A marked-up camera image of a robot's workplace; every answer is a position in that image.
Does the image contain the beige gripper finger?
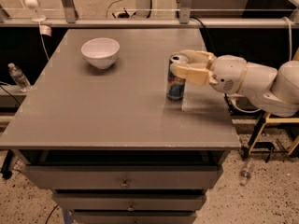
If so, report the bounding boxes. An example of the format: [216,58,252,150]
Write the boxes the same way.
[181,49,216,68]
[170,63,212,85]

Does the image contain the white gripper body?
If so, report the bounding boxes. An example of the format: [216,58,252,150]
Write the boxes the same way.
[210,55,247,94]

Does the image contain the red bull can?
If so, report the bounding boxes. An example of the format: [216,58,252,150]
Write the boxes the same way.
[166,52,188,101]

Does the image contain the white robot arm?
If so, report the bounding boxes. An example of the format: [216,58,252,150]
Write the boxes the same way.
[170,50,299,117]

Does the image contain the yellow black stand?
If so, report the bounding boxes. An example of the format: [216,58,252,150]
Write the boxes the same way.
[241,47,299,164]

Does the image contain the white bowl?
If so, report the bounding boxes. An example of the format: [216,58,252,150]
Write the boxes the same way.
[81,37,120,69]

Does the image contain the plastic bottle on floor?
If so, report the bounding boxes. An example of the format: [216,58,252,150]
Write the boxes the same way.
[240,160,253,186]

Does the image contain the grey drawer cabinet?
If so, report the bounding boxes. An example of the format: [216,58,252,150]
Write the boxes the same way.
[0,29,240,224]

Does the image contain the plastic water bottle on ledge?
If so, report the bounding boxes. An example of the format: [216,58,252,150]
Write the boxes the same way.
[8,63,31,92]

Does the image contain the white webcam on stand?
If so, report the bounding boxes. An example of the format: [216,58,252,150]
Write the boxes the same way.
[25,0,46,22]

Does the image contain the metal frame rail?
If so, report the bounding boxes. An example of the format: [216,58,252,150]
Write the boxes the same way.
[0,0,299,29]

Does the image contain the white cable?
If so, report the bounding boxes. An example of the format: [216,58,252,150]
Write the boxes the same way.
[228,16,294,115]

